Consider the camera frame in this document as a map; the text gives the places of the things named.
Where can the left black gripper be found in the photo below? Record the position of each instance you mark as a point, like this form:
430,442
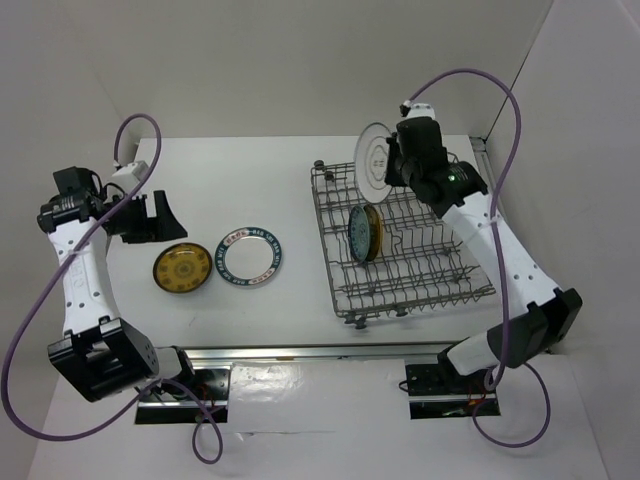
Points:
164,226

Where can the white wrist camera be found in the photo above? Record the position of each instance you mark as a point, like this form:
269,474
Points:
409,109
129,176

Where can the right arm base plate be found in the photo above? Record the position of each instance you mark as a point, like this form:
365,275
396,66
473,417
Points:
432,397

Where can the white plate thin green rings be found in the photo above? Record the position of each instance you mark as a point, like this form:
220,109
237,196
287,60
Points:
372,165

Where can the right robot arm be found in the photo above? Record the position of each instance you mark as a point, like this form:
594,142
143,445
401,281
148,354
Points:
537,312

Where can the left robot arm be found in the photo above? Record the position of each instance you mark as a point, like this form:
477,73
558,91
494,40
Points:
101,354

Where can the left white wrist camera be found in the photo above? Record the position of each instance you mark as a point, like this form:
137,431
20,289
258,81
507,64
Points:
129,176

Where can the yellow patterned plate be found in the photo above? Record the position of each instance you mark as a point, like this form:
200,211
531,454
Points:
376,232
182,268

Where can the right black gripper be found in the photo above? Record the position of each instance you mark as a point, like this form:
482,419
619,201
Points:
393,147

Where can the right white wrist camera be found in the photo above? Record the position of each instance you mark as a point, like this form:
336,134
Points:
409,109

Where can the white plate green lettered rim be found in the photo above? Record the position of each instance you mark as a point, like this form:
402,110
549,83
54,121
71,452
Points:
248,257

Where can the grey wire dish rack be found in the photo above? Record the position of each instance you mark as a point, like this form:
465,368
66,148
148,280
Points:
421,266

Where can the aluminium rail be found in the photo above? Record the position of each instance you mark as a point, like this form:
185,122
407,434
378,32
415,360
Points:
201,356

